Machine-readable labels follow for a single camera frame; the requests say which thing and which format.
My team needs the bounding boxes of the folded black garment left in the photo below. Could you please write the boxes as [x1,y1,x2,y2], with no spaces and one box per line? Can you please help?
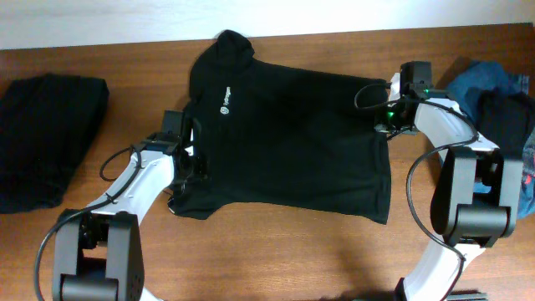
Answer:
[1,74,110,214]

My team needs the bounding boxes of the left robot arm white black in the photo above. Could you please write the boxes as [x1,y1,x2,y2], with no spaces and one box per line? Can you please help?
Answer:
[49,110,206,301]

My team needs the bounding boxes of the blue denim jeans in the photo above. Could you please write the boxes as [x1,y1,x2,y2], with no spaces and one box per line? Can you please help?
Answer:
[438,59,535,220]

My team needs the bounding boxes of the dark garment on jeans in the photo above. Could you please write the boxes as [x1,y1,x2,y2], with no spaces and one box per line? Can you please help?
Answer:
[476,91,534,159]

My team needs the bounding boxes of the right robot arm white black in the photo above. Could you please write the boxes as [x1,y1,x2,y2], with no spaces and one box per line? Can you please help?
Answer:
[375,61,522,301]

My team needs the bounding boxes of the black t-shirt with logo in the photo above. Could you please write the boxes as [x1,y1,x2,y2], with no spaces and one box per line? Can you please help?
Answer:
[168,30,391,224]

